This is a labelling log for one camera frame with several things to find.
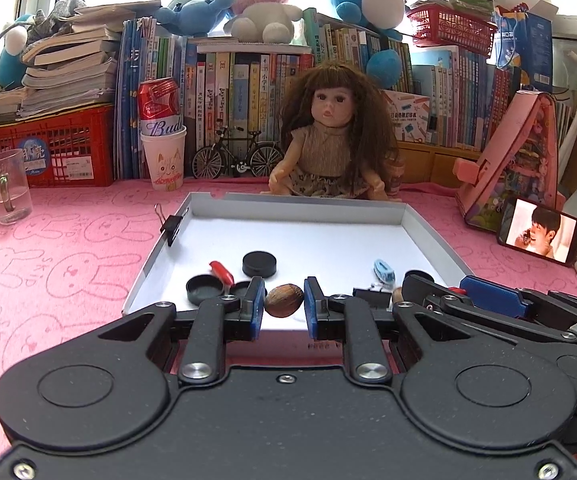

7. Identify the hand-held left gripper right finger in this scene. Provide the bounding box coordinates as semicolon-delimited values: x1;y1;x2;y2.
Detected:
304;276;471;387

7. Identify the row of upright books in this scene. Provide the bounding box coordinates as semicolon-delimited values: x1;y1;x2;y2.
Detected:
114;7;576;181

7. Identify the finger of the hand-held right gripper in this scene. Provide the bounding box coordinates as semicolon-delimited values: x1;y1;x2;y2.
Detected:
462;276;577;324
401;280;577;345

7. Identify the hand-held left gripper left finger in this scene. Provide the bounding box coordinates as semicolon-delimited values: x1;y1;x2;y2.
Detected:
93;276;266;387

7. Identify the red plastic basket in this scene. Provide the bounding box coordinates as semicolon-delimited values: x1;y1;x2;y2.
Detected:
407;2;497;58

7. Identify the wooden drawer unit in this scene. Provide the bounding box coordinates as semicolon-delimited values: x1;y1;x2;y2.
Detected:
397;139;486;186

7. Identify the white paper cup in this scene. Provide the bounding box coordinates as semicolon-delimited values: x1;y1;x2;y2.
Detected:
140;127;188;192

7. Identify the large black binder clip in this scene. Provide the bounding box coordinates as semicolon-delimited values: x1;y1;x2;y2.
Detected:
352;285;393;311

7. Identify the grey patterned cloth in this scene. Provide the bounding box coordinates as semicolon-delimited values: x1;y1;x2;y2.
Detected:
27;0;86;43

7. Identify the red beer can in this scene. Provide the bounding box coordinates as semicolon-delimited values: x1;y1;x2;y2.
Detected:
137;77;185;137

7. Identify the pink bunny-print cloth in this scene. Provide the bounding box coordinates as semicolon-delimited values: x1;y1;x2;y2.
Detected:
0;180;577;461

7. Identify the glass mug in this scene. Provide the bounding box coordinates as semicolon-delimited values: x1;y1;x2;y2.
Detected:
0;149;34;226

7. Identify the white printed carton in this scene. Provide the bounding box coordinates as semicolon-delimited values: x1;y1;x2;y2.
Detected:
382;89;431;145

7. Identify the small black binder clip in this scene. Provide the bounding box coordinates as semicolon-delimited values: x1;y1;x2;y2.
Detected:
154;202;189;247

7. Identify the pink house-shaped case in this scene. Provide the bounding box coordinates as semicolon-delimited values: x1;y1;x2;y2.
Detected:
454;91;566;233

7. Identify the white cardboard tray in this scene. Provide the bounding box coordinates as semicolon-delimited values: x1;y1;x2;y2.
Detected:
121;191;474;333

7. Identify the stack of books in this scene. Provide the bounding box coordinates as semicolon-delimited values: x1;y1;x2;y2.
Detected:
0;4;122;123

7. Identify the blue carton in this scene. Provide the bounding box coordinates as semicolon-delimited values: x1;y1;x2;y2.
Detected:
495;9;554;93

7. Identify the small blue plush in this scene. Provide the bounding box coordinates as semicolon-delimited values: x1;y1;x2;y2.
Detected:
155;0;235;37

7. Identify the blue and white plush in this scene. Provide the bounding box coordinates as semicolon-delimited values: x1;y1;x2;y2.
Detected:
0;12;36;92

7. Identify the long-haired doll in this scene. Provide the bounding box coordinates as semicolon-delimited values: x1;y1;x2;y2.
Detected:
268;59;404;201

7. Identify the light blue plastic clip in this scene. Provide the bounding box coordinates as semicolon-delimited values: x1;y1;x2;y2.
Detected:
372;259;397;283

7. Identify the smartphone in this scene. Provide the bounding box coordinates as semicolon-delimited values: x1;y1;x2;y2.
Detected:
497;195;577;267

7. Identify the red plastic crate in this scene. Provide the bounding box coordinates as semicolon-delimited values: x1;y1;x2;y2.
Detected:
0;105;115;188

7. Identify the black model bicycle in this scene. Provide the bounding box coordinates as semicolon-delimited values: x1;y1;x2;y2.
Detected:
191;125;285;179

